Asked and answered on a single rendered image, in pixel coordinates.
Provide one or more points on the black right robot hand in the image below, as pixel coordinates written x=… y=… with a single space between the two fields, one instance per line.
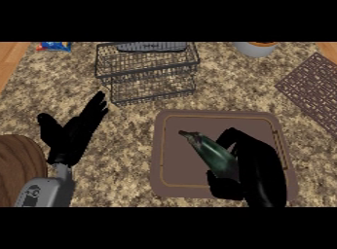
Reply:
x=257 y=171

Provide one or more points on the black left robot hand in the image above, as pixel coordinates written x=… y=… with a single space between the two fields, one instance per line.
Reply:
x=76 y=136

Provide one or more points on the dark green eggplant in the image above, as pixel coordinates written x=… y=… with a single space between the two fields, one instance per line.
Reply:
x=213 y=152

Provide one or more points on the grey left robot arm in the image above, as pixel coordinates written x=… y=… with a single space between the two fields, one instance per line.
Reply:
x=49 y=188

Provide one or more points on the brown rectangular tray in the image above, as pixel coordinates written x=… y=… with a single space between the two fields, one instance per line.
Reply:
x=185 y=152

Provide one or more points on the round brown wooden object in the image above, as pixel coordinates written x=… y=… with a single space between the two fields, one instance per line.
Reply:
x=11 y=171

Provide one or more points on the brown lattice placemat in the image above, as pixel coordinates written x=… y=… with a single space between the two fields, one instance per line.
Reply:
x=319 y=94

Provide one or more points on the blue snack packet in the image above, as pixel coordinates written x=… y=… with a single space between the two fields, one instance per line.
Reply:
x=54 y=46

